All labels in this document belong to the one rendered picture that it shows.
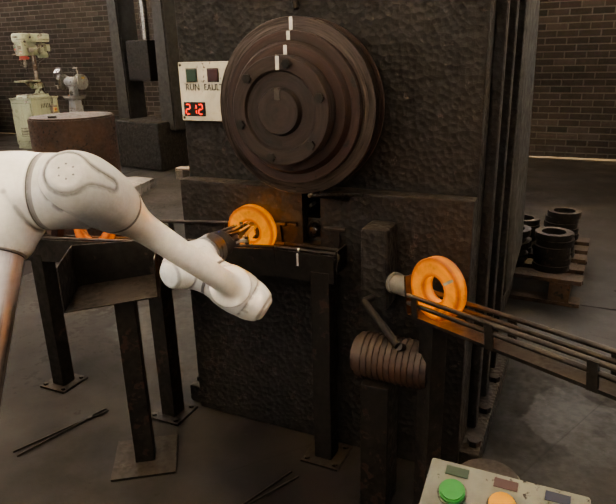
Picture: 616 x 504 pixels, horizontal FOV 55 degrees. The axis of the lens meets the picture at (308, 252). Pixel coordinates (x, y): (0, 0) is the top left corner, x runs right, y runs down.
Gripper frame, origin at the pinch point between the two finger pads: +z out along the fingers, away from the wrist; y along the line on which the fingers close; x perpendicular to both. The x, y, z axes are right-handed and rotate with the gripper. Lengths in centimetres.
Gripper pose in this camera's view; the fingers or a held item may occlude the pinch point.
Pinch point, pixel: (251, 224)
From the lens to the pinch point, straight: 182.8
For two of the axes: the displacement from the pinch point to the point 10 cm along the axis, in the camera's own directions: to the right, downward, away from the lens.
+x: -0.5, -9.3, -3.6
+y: 9.1, 1.1, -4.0
